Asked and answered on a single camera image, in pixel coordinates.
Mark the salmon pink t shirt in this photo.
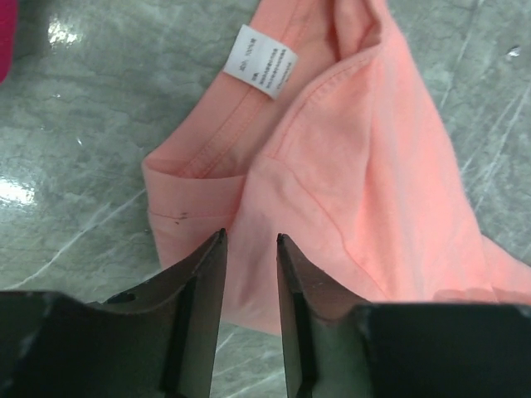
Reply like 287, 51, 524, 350
142, 1, 530, 334

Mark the magenta t shirt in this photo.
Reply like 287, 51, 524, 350
0, 0, 18, 83

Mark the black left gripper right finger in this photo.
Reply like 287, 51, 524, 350
277, 234, 530, 397

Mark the white care label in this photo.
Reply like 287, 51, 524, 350
222, 25, 298, 100

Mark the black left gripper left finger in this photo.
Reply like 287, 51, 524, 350
1, 231, 227, 397

